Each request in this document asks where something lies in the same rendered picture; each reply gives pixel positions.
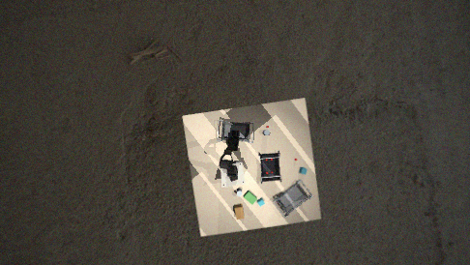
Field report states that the green rectangular block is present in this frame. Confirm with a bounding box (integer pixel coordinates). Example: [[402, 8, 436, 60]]
[[244, 191, 257, 204]]

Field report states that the tan rectangular block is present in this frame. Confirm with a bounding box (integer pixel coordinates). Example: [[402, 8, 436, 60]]
[[235, 204, 245, 220]]

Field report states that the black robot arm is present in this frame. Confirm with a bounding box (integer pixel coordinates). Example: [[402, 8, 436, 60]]
[[220, 131, 239, 182]]

